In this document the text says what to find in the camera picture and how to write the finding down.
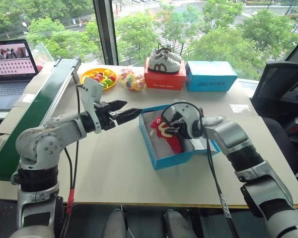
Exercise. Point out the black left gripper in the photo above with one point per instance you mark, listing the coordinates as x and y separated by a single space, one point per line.
104 116

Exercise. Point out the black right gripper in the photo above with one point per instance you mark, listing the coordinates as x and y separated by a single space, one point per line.
181 127

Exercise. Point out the red child shoe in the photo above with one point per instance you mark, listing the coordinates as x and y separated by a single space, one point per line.
172 142

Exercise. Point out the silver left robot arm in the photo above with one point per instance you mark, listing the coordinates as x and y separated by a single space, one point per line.
43 142

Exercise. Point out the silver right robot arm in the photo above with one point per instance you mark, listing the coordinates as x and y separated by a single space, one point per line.
241 146

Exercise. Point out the open blue shoebox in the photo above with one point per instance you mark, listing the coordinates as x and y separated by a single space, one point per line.
173 161

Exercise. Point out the red shoebox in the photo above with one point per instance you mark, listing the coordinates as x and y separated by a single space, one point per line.
164 80

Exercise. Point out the closed blue shoebox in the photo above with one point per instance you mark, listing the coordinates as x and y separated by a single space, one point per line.
208 77

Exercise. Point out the clear bag of colourful toys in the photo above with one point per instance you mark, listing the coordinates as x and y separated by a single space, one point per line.
131 79

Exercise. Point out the white paper label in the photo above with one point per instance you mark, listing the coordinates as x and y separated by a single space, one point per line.
198 145

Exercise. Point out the yellow plate of toy fruit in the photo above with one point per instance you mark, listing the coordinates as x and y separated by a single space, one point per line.
89 74

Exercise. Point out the white sneakers pair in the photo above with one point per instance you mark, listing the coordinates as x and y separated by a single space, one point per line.
164 62

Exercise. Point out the clear tape patch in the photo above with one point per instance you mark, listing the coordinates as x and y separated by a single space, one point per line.
239 108

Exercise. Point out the green conveyor belt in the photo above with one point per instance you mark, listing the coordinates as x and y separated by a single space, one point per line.
27 119

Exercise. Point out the dark rounded shape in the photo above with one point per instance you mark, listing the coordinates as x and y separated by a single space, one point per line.
177 224
116 224

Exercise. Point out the clear plastic bag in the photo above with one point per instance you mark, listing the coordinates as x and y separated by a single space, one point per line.
42 55

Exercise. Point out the black office chair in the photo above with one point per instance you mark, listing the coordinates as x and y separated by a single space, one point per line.
283 89

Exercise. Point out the open laptop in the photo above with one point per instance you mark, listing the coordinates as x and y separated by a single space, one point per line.
10 67

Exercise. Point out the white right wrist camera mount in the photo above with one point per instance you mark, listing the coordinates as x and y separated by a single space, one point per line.
186 111

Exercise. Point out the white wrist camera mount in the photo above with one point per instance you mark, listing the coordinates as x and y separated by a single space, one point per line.
92 93
186 111

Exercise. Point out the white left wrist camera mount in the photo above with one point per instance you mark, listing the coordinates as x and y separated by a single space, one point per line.
92 93

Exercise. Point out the dark window frame post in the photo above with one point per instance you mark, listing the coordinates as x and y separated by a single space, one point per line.
106 32

